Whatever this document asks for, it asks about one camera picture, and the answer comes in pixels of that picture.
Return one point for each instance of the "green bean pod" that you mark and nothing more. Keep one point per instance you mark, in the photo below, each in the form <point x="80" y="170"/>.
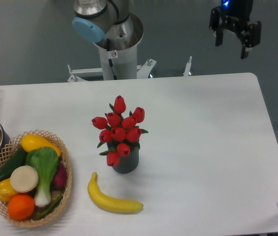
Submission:
<point x="49" y="209"/>

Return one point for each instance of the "orange fruit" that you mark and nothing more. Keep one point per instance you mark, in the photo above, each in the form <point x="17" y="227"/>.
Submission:
<point x="21" y="207"/>

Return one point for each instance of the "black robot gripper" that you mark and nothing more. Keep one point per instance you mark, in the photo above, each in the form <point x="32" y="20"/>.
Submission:
<point x="236" y="14"/>

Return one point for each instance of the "red tulip bouquet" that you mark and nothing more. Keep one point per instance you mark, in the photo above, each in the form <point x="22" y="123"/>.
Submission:
<point x="120" y="134"/>

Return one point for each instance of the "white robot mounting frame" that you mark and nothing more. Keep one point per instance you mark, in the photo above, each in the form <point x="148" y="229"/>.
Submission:
<point x="115" y="65"/>

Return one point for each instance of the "beige round disc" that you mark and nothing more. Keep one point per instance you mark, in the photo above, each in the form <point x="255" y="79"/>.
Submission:
<point x="24" y="179"/>

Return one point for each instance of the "yellow banana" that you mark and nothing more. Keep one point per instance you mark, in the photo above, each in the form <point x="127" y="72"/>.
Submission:
<point x="111" y="204"/>

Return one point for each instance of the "woven wicker basket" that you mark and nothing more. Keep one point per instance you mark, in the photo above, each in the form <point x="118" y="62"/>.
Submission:
<point x="8" y="151"/>

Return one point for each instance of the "green bok choy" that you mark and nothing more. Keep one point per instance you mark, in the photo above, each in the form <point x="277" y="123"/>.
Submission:
<point x="45" y="161"/>

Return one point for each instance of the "yellow squash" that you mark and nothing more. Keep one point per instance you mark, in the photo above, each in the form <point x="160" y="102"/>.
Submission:
<point x="31" y="142"/>

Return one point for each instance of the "purple sweet potato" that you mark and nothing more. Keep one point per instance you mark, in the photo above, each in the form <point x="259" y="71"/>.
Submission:
<point x="60" y="178"/>

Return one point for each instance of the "green cucumber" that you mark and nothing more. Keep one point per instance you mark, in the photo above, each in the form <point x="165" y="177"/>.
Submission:
<point x="17" y="160"/>

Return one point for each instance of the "dark grey ribbed vase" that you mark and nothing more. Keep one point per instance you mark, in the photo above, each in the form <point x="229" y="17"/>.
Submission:
<point x="127" y="162"/>

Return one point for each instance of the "yellow bell pepper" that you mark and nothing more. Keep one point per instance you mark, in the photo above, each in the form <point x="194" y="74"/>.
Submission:
<point x="7" y="192"/>

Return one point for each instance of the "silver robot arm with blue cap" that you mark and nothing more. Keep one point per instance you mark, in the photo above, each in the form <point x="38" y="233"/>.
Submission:
<point x="108" y="23"/>

